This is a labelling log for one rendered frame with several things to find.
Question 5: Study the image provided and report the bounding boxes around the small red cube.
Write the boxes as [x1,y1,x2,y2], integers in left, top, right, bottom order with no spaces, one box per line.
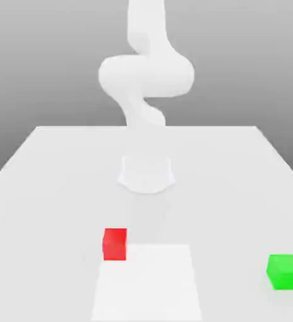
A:
[102,227,128,262]

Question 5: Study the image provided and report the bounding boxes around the small green cube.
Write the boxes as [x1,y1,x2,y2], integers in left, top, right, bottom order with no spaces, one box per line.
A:
[265,253,293,291]

